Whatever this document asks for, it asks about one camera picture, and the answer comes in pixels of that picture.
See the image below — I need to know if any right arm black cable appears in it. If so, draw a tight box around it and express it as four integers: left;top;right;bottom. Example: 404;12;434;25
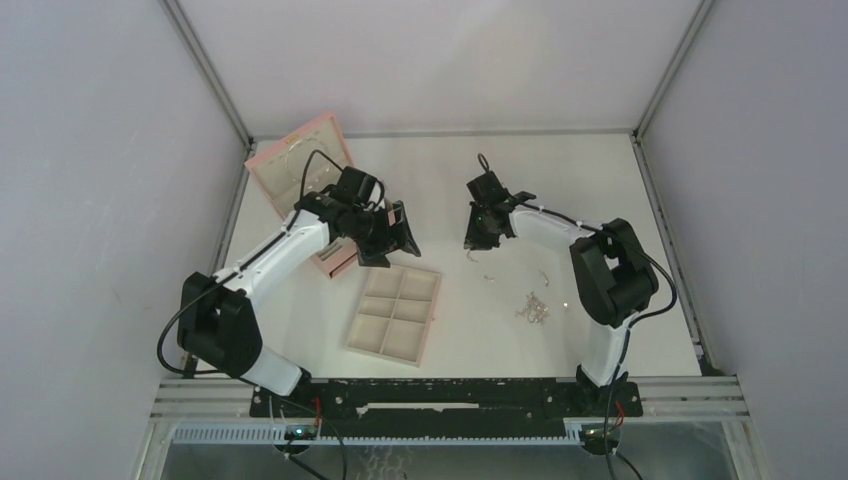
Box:
475;153;680;458

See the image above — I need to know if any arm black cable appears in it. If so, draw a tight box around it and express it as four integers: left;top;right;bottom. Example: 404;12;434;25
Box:
156;149;389;379
475;153;680;458

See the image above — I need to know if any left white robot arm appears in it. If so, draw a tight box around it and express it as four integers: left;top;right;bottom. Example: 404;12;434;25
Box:
172;167;421;417

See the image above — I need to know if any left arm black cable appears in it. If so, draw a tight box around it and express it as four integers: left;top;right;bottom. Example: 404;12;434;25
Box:
156;149;389;379

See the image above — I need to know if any pink jewelry box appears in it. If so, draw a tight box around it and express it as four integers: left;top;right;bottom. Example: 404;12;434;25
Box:
243;111;372;281

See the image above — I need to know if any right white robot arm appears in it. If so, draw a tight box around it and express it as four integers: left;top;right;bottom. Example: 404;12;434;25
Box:
464;170;661;416

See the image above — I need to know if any silver chain pile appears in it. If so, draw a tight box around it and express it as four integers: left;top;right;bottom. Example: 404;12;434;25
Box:
514;291;552;326

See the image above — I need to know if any silver hoop necklace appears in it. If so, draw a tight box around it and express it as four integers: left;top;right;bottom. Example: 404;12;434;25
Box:
281;135;336;180

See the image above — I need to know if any beige six-compartment tray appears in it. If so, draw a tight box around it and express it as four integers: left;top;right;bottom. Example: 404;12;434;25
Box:
345;265;442;368

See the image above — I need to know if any black mounting base plate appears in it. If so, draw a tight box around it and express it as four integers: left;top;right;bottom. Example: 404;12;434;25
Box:
249;377;644;440

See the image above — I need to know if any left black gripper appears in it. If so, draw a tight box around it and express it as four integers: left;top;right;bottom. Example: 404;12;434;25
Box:
348;202;419;269

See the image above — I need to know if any white slotted cable duct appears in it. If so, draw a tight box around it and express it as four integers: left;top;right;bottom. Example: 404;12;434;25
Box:
170;423;598;446

